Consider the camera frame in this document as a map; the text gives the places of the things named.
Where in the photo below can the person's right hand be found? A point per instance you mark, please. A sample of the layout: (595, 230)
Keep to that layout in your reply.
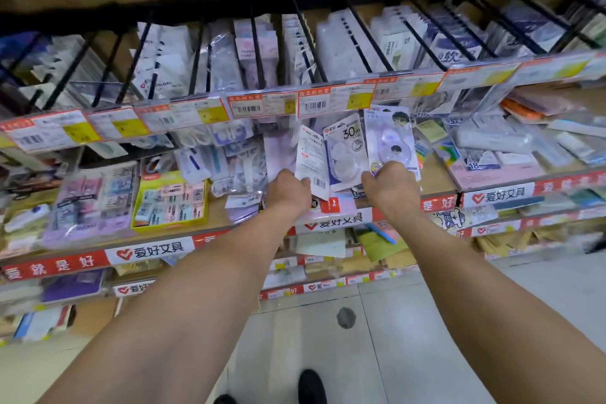
(393, 190)

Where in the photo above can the person's left hand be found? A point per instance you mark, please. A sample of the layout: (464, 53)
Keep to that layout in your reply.
(289, 193)

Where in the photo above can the lilac cartoon tape pack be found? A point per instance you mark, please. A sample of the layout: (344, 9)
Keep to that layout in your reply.
(390, 138)

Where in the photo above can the pile of large clear packets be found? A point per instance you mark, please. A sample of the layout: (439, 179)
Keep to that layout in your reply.
(343, 153)

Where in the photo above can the person's left forearm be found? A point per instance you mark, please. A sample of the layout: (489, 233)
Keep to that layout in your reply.
(180, 313)

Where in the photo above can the person's right forearm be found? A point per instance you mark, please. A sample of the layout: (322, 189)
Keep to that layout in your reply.
(497, 313)

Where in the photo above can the person's black shoe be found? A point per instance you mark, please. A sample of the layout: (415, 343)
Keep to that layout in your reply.
(225, 400)
(312, 387)

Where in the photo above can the red shelf label strip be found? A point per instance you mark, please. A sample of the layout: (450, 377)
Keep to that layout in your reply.
(52, 265)

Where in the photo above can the green paper pack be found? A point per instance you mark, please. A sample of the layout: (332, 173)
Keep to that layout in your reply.
(379, 245)

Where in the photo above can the cartoon sticker pack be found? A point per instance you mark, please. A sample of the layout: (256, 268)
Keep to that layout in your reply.
(464, 219)

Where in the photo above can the row of orange price tags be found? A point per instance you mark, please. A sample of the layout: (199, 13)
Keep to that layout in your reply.
(251, 105)

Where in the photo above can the small white blue box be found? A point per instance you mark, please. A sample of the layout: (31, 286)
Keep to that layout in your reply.
(191, 166)

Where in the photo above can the pink sticky note pack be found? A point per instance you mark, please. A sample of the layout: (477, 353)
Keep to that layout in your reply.
(492, 171)

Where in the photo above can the yellow eraser display box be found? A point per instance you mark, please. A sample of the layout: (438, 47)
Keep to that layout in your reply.
(170, 205)

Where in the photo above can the stacks of brown envelopes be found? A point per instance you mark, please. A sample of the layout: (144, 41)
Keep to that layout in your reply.
(516, 242)

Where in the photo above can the round floor cover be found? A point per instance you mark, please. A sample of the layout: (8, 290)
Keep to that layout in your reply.
(346, 318)

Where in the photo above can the rows of grey white packets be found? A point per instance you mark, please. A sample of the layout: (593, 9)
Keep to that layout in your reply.
(341, 44)

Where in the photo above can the pink eraser display box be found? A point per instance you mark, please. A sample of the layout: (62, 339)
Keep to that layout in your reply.
(90, 209)

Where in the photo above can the brown cardboard pack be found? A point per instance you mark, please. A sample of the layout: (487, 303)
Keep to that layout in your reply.
(92, 318)

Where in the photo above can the dark purple packet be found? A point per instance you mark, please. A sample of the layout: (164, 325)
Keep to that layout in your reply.
(73, 286)

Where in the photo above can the small white blue device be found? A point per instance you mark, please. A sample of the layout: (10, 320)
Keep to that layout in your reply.
(26, 218)

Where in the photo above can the gold box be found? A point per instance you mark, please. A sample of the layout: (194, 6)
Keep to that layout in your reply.
(23, 242)

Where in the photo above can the blue white card packet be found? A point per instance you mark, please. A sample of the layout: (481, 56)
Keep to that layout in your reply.
(40, 323)

